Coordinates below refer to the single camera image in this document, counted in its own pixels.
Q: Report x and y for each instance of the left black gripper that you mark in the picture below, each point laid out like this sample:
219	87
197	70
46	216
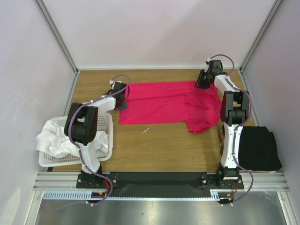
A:
123	105

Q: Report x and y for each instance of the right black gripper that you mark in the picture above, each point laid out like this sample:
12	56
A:
200	81

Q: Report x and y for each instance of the pink t shirt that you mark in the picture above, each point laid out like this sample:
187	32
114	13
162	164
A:
171	102

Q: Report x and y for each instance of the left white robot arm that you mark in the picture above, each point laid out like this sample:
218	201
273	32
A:
81	129

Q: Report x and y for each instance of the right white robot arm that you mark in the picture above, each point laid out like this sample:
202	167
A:
234	113

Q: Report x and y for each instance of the white laundry basket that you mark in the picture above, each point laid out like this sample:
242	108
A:
104	123

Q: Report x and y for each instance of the white crumpled t shirt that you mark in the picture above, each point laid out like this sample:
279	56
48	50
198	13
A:
55	143

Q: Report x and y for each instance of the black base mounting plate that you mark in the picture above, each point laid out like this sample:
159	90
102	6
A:
168	184

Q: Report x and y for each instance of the black folded t shirt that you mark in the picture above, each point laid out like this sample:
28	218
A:
258	150

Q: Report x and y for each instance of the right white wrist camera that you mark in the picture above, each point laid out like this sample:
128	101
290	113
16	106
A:
207	64

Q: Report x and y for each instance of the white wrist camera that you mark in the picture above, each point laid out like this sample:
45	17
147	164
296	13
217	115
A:
112	83
207	64

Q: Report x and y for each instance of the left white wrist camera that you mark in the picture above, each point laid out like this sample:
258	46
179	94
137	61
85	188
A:
112	83

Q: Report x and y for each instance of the aluminium frame rail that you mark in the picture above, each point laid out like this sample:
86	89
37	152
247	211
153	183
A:
62	186

